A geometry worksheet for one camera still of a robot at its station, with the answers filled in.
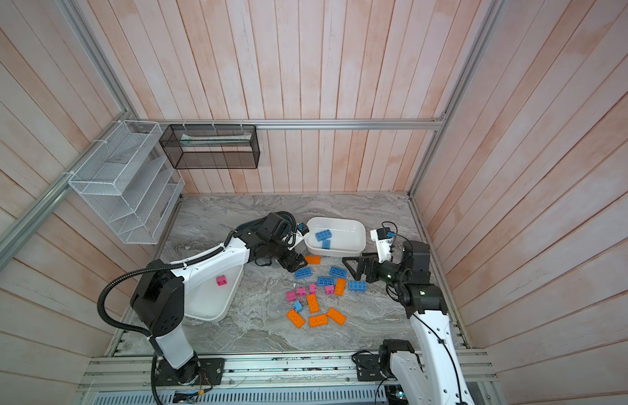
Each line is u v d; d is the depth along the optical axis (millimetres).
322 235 1032
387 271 642
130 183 731
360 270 634
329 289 880
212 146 1040
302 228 769
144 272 447
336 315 837
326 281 903
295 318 836
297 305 839
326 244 1034
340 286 905
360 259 629
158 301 457
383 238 636
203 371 728
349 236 1058
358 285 896
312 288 880
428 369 444
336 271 928
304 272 928
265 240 675
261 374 733
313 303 866
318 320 836
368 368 731
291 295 876
